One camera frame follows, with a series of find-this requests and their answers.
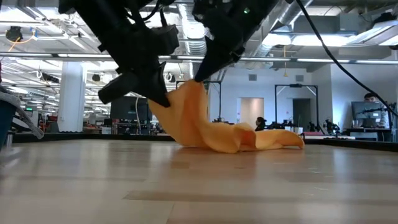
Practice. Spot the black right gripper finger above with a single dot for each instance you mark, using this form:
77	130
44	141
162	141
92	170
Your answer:
225	60
208	62

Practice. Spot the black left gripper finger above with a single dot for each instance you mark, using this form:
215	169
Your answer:
149	84
163	84

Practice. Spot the orange microfiber towel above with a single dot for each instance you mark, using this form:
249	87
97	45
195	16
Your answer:
202	130

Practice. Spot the large grey waffle towel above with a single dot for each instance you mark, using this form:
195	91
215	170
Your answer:
12	98

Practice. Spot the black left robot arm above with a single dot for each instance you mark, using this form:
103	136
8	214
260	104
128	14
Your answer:
99	18

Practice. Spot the black distant robot arm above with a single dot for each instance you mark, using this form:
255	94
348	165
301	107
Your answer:
331	126

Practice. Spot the black monitor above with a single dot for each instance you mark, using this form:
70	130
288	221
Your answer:
124	113

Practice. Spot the round black ceiling speaker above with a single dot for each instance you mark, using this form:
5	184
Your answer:
95	77

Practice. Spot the pale doorway panel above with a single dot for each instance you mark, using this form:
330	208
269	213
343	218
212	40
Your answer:
252	112

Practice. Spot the person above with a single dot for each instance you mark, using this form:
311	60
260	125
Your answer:
260	124
371	98

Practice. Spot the white building column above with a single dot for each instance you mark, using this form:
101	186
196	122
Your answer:
73	99

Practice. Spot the bright ceiling light panel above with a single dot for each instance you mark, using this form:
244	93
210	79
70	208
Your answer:
311	40

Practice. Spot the dark door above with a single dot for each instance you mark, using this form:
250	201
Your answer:
301	113

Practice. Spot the long ceiling light bar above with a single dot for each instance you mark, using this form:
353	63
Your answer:
326	60

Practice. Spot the white ceiling light fixture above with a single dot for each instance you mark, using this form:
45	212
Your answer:
373	32

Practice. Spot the blue plastic bin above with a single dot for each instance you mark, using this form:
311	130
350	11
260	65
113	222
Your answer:
6	124

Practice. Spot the grey desk monitor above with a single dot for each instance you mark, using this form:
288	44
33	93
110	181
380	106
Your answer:
363	110

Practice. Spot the dark office desk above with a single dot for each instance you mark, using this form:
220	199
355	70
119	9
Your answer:
367	130

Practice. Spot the ribbed silver air duct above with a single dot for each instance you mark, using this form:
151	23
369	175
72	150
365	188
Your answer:
189	40

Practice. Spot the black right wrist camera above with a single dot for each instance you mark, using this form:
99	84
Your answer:
202	9

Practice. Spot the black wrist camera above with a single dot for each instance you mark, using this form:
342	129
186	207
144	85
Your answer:
166	39
202	9

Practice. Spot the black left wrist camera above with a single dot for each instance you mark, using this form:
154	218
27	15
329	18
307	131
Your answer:
166	39

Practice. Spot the silver spiral air duct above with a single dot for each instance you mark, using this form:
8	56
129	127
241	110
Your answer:
295	9

